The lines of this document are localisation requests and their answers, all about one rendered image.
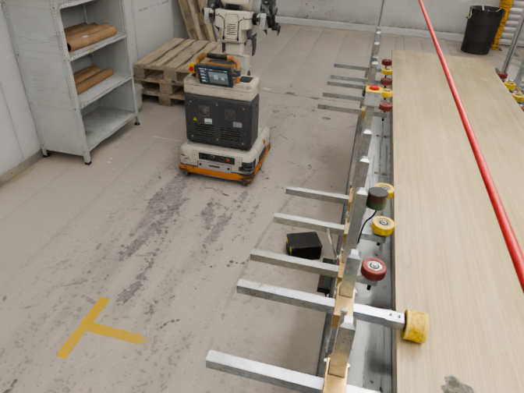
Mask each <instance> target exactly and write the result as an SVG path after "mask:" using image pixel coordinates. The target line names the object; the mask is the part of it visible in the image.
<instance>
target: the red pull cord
mask: <svg viewBox="0 0 524 393"><path fill-rule="evenodd" d="M419 3H420V7H421V9H422V11H423V15H424V18H425V20H426V22H427V26H428V29H429V31H430V35H431V37H432V39H433V42H434V46H435V48H436V50H437V54H438V57H439V59H440V61H441V65H442V68H443V70H444V74H445V76H446V79H447V81H448V85H449V87H450V90H451V93H452V96H453V98H454V101H455V104H456V107H457V109H458V113H459V115H460V118H461V120H462V124H463V126H464V129H465V131H466V135H467V137H468V140H469V143H470V146H471V148H472V151H473V154H474V157H475V159H476V163H477V165H478V168H479V170H480V174H481V176H482V179H483V182H484V185H485V187H486V190H487V193H488V196H489V198H490V202H491V204H492V207H493V209H494V213H495V215H496V218H497V222H498V224H499V226H500V229H501V233H502V235H503V237H504V240H505V243H506V246H507V248H508V252H509V254H510V257H511V259H512V263H513V265H514V268H515V272H516V274H517V276H518V279H519V283H520V285H521V287H522V291H523V294H524V256H523V254H522V251H521V249H520V246H519V243H518V241H517V238H516V237H515V233H514V231H513V229H512V226H511V223H510V221H509V219H508V216H507V214H506V211H505V208H504V206H503V203H502V202H501V198H500V196H499V194H498V191H497V188H496V186H495V184H494V180H493V179H492V176H491V174H490V171H489V168H488V166H487V163H486V161H485V158H484V156H483V153H482V150H481V149H480V145H479V143H478V141H477V138H476V135H475V133H474V131H473V128H472V126H471V123H470V121H469V118H468V115H467V114H466V110H465V108H464V106H463V103H462V100H461V98H460V96H459V93H458V91H457V88H456V86H455V83H454V80H453V79H452V76H451V73H450V71H449V68H448V65H447V63H446V61H445V59H444V55H443V53H442V50H441V47H440V45H439V43H438V41H437V38H436V35H435V33H434V30H433V27H432V26H431V23H430V20H429V18H428V15H427V12H426V10H425V8H424V6H423V3H422V0H419Z"/></svg>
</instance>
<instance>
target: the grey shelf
mask: <svg viewBox="0 0 524 393"><path fill-rule="evenodd" d="M1 2H2V7H3V10H4V13H5V18H6V21H7V24H8V28H9V32H10V35H11V38H12V43H13V47H14V49H15V53H16V57H17V61H18V64H19V69H20V72H21V75H22V78H23V83H24V86H25V89H26V92H27V97H28V101H29V103H30V108H31V111H32V115H33V117H34V122H35V126H36V129H37V134H38V137H39V140H40V143H41V148H42V151H43V156H44V158H48V157H50V154H47V152H46V150H53V151H58V152H62V153H67V154H75V155H80V156H83V157H84V161H85V165H90V164H91V163H92V162H91V160H90V153H89V152H90V151H91V150H92V149H94V148H95V147H96V146H97V145H98V144H99V143H100V142H101V141H102V140H104V139H106V138H108V137H109V136H110V135H112V134H113V133H114V132H116V131H117V130H118V129H120V128H121V127H123V126H124V125H125V124H126V123H127V122H129V121H130V120H131V119H133V118H134V117H136V122H135V125H136V126H138V125H139V124H140V122H139V116H138V109H137V103H136V91H135V85H134V78H133V67H132V61H131V54H130V48H129V36H128V30H127V24H126V12H125V6H124V0H120V1H119V0H1ZM120 5H121V8H120ZM84 6H85V8H84ZM85 10H86V12H85ZM121 10H122V13H121ZM86 15H87V16H86ZM84 18H85V19H84ZM85 20H86V21H85ZM122 22H123V25H122ZM80 23H88V24H91V23H96V24H97V25H98V26H99V25H101V24H104V23H109V24H110V25H111V26H112V27H115V29H116V30H117V34H116V35H115V36H112V37H109V38H106V39H104V40H102V41H98V42H96V43H94V44H91V45H88V46H86V47H84V48H80V49H78V50H75V51H72V52H68V48H67V43H66V37H65V33H64V28H67V27H71V26H74V25H76V24H80ZM123 28H124V31H123ZM56 32H57V33H56ZM59 35H60V36H59ZM57 36H58V37H57ZM125 40H126V42H125ZM58 43H59V44H58ZM59 46H60V48H59ZM60 50H61V51H60ZM126 52H127V54H126ZM93 55H94V56H93ZM127 58H128V61H127ZM21 59H22V60H21ZM92 60H93V61H92ZM94 63H95V65H97V66H98V68H99V69H100V70H103V69H106V68H108V67H111V68H112V69H113V70H114V74H113V75H111V76H110V77H108V78H106V79H105V80H102V81H101V82H100V83H97V84H96V85H94V86H92V87H91V88H89V89H87V90H85V91H84V92H82V93H81V94H78V95H77V92H76V85H75V82H74V78H73V74H74V73H77V72H79V71H80V70H82V69H85V68H87V67H89V66H92V65H94ZM128 63H129V66H128ZM24 71H25V72H24ZM66 79H67V80H66ZM130 81H131V84H130ZM67 82H68V83H67ZM68 86H69V87H68ZM131 87H132V90H131ZM74 89H75V90H74ZM69 93H70V94H69ZM132 93H133V96H132ZM70 97H71V98H70ZM101 103H102V104H101ZM133 105H134V107H133ZM41 134H42V135H41ZM45 148H46V149H45ZM85 156H86V157H85Z"/></svg>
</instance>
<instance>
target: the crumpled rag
mask: <svg viewBox="0 0 524 393"><path fill-rule="evenodd" d="M444 380H445V382H446V385H442V386H441V388H442V390H443V391H444V393H475V392H474V390H473V388H472V387H471V386H469V385H467V384H463V383H462V382H461V381H460V380H459V379H458V378H457V377H456V376H455V375H453V374H452V375H450V376H444Z"/></svg>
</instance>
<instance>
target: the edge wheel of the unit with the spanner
mask: <svg viewBox="0 0 524 393"><path fill-rule="evenodd" d="M360 271H361V274H362V275H363V277H364V278H366V279H368V280H371V281H380V280H382V279H383V278H384V277H385V274H386V271H387V265H386V264H385V262H384V261H382V260H380V259H378V258H375V257H368V258H366V259H364V260H363V262H362V266H361V269H360Z"/></svg>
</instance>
